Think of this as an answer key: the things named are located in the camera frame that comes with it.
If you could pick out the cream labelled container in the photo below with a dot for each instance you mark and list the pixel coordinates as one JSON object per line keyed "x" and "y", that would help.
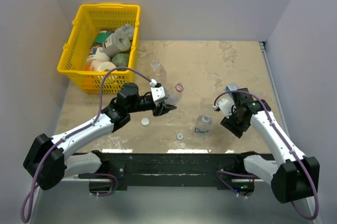
{"x": 97, "y": 53}

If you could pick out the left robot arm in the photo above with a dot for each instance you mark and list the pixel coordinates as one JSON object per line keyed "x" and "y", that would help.
{"x": 50, "y": 159}

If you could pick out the green round fruit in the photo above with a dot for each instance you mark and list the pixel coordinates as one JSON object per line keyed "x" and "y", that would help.
{"x": 121, "y": 61}

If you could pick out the white tape roll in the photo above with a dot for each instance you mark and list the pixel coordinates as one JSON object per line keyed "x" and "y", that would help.
{"x": 99, "y": 66}

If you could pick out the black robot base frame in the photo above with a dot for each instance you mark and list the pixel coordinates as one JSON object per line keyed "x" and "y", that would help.
{"x": 124, "y": 170}

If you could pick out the yellow plastic basket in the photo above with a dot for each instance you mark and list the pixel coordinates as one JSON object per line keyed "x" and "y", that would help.
{"x": 89, "y": 20}

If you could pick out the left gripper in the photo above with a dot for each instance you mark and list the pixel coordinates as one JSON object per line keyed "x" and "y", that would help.
{"x": 162, "y": 109}

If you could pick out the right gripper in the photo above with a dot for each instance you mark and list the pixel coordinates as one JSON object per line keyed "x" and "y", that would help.
{"x": 228, "y": 123}

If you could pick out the standing clear labelled bottle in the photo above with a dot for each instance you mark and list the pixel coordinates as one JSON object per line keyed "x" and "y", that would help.
{"x": 203, "y": 124}

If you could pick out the green box in basket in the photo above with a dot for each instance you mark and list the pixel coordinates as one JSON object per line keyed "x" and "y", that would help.
{"x": 101, "y": 37}

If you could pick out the blue white toothpaste box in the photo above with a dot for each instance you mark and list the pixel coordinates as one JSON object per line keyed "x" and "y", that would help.
{"x": 231, "y": 87}

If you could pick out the clear bottle lying near basket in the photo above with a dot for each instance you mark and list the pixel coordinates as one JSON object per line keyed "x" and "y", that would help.
{"x": 158, "y": 72}

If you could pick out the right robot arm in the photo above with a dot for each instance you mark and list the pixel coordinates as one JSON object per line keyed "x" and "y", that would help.
{"x": 292, "y": 175}

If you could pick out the grey paper roll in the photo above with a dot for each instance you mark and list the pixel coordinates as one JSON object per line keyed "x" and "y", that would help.
{"x": 119, "y": 41}

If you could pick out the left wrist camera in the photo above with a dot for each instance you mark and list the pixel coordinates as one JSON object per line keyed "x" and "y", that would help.
{"x": 159, "y": 94}

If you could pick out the clear bottle with red ring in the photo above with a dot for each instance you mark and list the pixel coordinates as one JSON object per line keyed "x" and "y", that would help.
{"x": 175, "y": 94}

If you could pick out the clear white bottle cap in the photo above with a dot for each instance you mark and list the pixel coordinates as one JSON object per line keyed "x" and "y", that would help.
{"x": 180, "y": 136}

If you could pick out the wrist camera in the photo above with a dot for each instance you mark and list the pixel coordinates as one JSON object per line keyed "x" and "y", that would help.
{"x": 225, "y": 106}
{"x": 159, "y": 94}

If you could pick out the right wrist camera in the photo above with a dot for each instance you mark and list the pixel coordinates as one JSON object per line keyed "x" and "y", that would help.
{"x": 225, "y": 106}

